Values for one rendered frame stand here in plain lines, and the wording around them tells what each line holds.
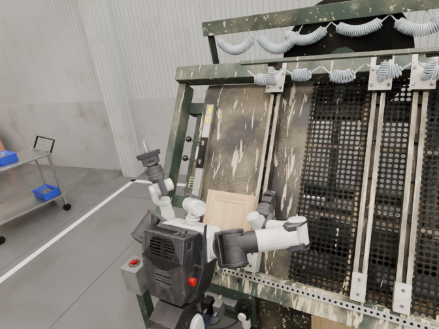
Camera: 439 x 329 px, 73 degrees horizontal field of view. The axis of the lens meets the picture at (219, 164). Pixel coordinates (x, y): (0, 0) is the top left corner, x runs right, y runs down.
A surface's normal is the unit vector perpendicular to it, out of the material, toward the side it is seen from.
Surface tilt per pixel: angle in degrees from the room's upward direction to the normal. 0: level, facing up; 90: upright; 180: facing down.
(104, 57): 90
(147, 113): 90
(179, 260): 67
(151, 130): 90
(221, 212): 56
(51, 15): 90
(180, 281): 82
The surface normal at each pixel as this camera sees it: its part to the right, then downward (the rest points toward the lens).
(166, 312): -0.27, -0.70
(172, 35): -0.36, 0.40
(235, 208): -0.44, -0.18
